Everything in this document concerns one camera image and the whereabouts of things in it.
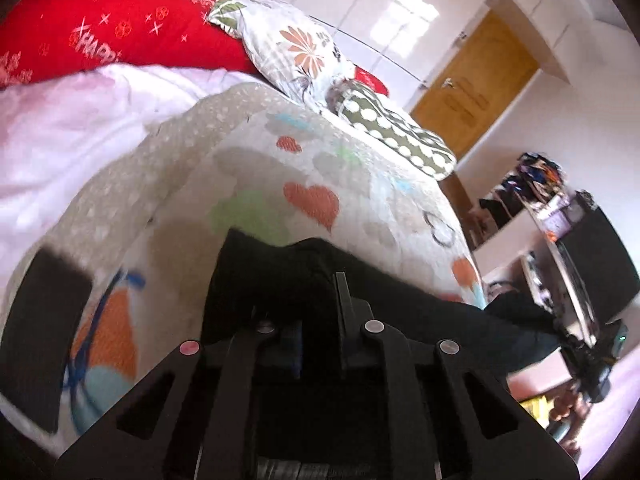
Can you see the patchwork heart quilt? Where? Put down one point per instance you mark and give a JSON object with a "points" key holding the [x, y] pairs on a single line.
{"points": [[148, 229]]}

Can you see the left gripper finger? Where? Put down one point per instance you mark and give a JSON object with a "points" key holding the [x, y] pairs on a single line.
{"points": [[352, 313]]}

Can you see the white bed sheet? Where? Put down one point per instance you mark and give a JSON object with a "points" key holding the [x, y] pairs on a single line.
{"points": [[56, 135]]}

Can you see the black pants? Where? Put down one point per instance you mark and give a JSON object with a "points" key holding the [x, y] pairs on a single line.
{"points": [[335, 364]]}

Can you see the black tv monitor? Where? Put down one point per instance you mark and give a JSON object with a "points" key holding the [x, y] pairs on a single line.
{"points": [[600, 259]]}

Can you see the black phone on bed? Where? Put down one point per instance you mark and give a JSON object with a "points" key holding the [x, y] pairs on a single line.
{"points": [[39, 331]]}

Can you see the white shelf desk unit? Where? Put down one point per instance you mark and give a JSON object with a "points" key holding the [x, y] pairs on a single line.
{"points": [[523, 254]]}

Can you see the green sheep bolster pillow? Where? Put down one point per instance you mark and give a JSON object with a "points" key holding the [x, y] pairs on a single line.
{"points": [[378, 117]]}

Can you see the clothes shoe rack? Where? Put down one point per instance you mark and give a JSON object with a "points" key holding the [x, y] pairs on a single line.
{"points": [[536, 183]]}

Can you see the yellow cardboard box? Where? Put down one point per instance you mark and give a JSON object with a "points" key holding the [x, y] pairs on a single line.
{"points": [[537, 406]]}

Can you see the floral white pillow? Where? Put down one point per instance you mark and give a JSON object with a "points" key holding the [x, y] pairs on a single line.
{"points": [[293, 52]]}

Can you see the wooden door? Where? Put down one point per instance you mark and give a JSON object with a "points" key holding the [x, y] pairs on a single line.
{"points": [[475, 88]]}

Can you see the red long pillow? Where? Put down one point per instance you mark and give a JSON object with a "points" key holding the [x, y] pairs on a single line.
{"points": [[47, 39]]}

